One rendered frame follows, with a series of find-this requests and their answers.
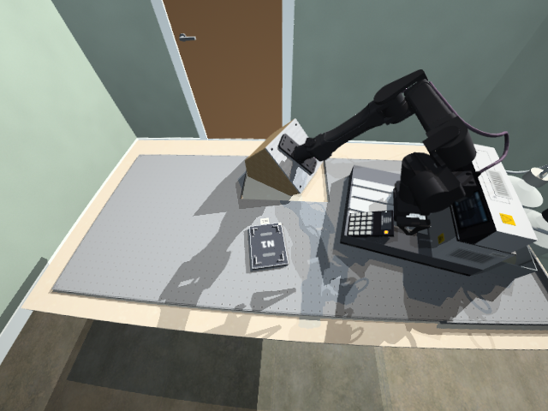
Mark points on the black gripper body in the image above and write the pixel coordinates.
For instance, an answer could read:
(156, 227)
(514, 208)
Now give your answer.
(405, 206)

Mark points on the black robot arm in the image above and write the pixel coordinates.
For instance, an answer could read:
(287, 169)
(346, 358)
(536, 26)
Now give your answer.
(449, 143)

